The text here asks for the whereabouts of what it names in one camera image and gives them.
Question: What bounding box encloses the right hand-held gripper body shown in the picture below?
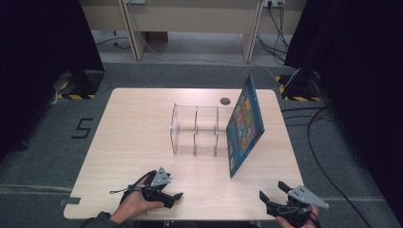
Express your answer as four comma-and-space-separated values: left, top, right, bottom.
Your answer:
267, 185, 330, 227

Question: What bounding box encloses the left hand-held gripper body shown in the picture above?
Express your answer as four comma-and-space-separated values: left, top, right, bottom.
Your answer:
141, 166, 174, 205

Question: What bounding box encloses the clear acrylic book rack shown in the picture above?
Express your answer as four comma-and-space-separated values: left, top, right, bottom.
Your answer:
169, 103, 236, 158

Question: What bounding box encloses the blue cartoon picture book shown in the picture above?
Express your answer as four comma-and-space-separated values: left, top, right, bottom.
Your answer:
225, 74, 266, 179

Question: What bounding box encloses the person's left hand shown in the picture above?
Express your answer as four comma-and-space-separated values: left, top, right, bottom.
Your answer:
108, 176, 165, 225

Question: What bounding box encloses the person's right hand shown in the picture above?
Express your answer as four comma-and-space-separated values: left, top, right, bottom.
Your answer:
275, 203, 321, 228

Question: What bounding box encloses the grey floor tape piece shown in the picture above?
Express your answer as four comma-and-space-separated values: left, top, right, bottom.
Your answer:
58, 197, 82, 207

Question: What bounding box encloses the yellow black hazard tape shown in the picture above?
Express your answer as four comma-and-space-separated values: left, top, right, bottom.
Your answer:
56, 79, 97, 101
275, 75, 321, 103

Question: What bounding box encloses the black stand base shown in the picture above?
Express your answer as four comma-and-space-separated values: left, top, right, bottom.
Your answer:
69, 67, 106, 96
281, 67, 321, 100

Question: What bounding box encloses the black curtain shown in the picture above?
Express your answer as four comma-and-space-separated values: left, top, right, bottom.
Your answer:
284, 0, 403, 219
0, 0, 106, 163

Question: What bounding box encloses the beige wooden desk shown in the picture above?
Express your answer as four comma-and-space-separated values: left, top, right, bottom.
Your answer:
79, 0, 308, 64

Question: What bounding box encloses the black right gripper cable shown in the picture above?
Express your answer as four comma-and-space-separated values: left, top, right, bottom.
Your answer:
275, 204, 321, 223

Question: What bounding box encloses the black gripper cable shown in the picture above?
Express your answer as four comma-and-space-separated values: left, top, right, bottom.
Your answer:
275, 204, 321, 223
108, 169, 159, 203

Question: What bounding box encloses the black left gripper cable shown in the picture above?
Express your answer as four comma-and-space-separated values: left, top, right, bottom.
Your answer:
108, 169, 159, 203

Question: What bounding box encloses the long black floor cable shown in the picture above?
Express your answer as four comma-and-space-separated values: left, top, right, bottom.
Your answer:
306, 106, 374, 228

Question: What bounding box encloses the bundle of black cables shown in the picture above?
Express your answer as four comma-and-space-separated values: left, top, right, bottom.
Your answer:
255, 1, 291, 67

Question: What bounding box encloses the short black floor cable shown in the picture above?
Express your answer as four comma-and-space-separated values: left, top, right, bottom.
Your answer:
95, 30, 132, 51

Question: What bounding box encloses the white wall socket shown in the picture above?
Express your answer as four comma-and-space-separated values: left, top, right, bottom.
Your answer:
262, 0, 286, 9

